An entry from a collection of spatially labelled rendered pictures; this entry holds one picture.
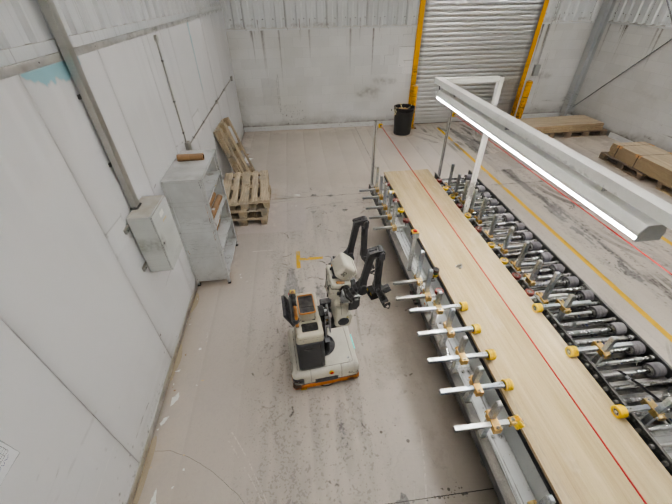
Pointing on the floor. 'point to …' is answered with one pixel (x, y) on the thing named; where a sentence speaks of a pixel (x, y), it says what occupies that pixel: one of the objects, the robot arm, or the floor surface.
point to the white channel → (650, 205)
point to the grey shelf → (196, 204)
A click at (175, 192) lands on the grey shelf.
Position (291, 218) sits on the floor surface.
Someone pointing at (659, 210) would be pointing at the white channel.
